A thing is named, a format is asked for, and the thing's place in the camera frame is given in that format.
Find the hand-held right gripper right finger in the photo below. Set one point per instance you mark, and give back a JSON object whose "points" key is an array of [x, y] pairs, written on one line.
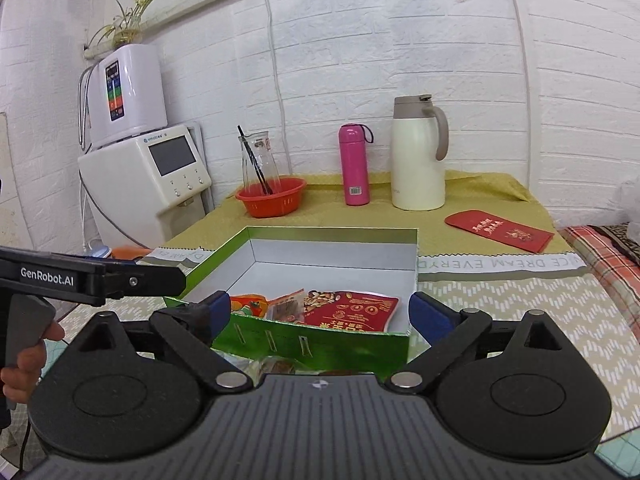
{"points": [[425, 312]]}

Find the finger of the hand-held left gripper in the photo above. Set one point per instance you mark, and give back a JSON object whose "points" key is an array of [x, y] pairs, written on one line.
{"points": [[150, 280]]}

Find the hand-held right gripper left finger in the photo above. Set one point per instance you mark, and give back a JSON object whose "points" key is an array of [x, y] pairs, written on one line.
{"points": [[220, 310]]}

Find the orange snack packet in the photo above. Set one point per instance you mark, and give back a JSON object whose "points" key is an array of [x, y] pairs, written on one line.
{"points": [[250, 305]]}

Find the large red snack packet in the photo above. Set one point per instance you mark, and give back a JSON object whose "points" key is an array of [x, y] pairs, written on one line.
{"points": [[360, 310]]}

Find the clear brown snack packet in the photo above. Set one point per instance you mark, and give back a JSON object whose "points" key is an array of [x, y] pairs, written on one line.
{"points": [[287, 305]]}

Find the green cardboard box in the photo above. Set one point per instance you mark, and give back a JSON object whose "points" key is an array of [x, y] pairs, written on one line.
{"points": [[325, 350]]}

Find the person's left hand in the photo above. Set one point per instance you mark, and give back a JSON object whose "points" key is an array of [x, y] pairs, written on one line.
{"points": [[25, 372]]}

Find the white water dispenser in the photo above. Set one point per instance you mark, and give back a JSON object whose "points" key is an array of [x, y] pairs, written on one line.
{"points": [[130, 185]]}

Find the green tablecloth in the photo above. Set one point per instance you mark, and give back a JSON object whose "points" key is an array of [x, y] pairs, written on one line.
{"points": [[390, 220]]}

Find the red envelope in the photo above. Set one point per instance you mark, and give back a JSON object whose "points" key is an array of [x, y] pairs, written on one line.
{"points": [[500, 230]]}

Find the red plastic bowl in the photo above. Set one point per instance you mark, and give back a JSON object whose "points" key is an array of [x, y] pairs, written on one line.
{"points": [[280, 204]]}

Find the cream thermos jug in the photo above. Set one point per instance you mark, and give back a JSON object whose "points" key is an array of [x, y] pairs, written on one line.
{"points": [[417, 170]]}

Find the black straw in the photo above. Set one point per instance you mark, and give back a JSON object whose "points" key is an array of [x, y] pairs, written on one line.
{"points": [[252, 157]]}

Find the pink thermos bottle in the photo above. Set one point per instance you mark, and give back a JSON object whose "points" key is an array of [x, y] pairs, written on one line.
{"points": [[354, 170]]}

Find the glass carafe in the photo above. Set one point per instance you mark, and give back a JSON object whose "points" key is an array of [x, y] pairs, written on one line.
{"points": [[262, 155]]}

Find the plaid blanket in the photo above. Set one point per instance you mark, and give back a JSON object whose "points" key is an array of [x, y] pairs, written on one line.
{"points": [[600, 252]]}

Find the white water purifier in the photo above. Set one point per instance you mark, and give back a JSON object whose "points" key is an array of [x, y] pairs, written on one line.
{"points": [[140, 90]]}

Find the brown patterned cloth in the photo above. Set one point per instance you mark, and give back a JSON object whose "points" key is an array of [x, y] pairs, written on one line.
{"points": [[620, 235]]}

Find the clear plastic bag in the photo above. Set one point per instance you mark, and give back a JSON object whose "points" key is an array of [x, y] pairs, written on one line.
{"points": [[630, 200]]}

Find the potted green plant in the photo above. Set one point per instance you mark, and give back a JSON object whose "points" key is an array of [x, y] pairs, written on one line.
{"points": [[125, 27]]}

